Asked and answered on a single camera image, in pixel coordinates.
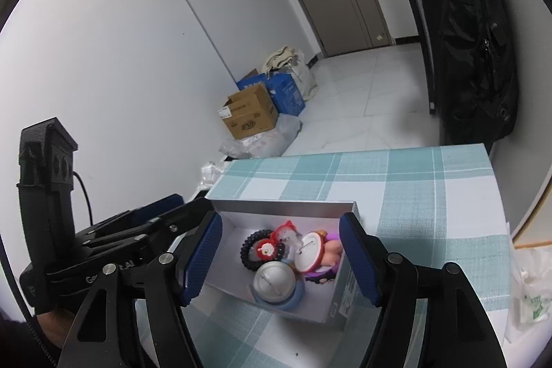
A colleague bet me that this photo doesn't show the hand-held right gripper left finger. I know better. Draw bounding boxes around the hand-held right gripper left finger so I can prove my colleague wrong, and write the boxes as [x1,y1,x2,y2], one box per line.
[56,210,224,368]

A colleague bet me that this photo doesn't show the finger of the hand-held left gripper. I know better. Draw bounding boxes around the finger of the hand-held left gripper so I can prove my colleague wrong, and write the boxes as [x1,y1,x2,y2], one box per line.
[78,198,214,265]
[86,193,186,239]

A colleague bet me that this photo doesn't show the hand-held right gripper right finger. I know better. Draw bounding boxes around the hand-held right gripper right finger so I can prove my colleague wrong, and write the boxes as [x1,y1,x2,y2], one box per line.
[338,212,510,368]

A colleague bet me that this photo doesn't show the pink purple toy figure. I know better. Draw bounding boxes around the pink purple toy figure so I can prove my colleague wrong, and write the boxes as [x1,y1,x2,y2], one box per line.
[304,229,346,287]

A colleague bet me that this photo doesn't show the large black spiral hair tie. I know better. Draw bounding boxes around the large black spiral hair tie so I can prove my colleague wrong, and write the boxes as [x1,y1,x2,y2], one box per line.
[240,229,287,271]

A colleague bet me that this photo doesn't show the round white badge red rim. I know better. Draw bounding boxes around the round white badge red rim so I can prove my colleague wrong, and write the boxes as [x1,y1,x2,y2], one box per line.
[293,231,331,271]

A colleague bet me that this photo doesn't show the grey cardboard box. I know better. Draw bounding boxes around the grey cardboard box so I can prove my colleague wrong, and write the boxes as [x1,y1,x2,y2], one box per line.
[205,198,361,328]

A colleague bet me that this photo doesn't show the red white round hair accessory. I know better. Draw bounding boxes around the red white round hair accessory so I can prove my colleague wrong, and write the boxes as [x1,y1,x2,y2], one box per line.
[254,241,277,261]

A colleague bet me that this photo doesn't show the round badge with blue rim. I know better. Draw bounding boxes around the round badge with blue rim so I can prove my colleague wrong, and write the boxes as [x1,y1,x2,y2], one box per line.
[250,260,305,310]

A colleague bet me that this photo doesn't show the person's left forearm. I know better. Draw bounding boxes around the person's left forearm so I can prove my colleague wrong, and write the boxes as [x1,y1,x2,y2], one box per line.
[0,305,59,368]

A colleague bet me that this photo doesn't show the person's left hand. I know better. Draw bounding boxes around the person's left hand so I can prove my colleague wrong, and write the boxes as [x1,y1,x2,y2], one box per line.
[37,309,76,349]

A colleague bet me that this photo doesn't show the silver plastic parcel bag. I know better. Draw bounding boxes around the silver plastic parcel bag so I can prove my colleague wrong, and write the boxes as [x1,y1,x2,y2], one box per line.
[200,161,227,190]

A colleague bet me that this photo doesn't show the teal checked tablecloth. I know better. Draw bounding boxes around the teal checked tablecloth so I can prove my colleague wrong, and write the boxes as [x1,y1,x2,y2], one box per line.
[129,143,512,368]

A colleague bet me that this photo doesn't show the brown cardboard box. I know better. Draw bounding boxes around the brown cardboard box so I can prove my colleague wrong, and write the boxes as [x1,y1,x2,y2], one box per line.
[218,83,279,140]

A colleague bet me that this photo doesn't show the white plastic parcel bag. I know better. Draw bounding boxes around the white plastic parcel bag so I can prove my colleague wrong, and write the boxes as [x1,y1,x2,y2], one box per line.
[219,115,303,159]

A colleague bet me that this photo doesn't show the blue cardboard box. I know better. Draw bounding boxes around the blue cardboard box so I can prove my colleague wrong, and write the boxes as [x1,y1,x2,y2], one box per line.
[236,68,306,116]

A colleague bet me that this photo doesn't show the white green plastic bag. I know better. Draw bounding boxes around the white green plastic bag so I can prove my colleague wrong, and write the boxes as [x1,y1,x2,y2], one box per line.
[504,247,552,340]

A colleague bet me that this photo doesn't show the cream cloth bag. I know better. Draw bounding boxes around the cream cloth bag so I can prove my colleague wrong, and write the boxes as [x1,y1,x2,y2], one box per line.
[262,46,317,101]

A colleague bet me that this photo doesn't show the black backpack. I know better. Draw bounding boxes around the black backpack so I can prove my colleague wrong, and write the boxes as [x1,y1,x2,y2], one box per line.
[413,0,518,155]

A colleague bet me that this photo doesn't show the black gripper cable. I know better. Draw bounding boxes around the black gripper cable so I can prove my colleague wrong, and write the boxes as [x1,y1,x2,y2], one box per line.
[72,170,95,227]

